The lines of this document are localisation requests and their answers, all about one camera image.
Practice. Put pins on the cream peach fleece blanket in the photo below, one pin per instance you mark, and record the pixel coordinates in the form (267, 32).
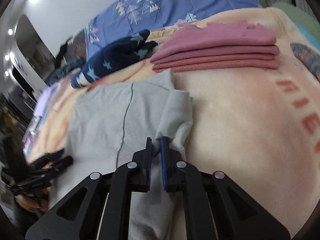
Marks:
(259, 126)

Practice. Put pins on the folded pink clothes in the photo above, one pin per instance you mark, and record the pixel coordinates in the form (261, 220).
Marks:
(217, 46)

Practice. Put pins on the blue tree-pattern pillow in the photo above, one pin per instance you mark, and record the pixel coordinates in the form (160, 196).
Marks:
(125, 17)

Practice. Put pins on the person's left hand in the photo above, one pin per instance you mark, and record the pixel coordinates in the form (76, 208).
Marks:
(30, 204)

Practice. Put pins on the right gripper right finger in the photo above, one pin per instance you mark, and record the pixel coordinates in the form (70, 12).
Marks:
(173, 179)

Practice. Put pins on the folded lavender cloth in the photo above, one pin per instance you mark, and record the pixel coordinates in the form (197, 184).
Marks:
(44, 99)

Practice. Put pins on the green cushion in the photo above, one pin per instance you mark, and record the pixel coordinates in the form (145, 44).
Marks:
(298, 16)

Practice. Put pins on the dark teal fuzzy blanket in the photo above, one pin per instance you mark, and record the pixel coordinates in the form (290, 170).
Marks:
(63, 71)

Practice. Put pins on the grey t-shirt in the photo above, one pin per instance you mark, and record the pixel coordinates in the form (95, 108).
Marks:
(112, 122)

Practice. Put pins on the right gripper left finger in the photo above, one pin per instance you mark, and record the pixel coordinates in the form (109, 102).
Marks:
(142, 174)

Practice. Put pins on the navy star plush garment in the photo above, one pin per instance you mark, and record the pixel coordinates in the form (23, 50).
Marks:
(114, 57)

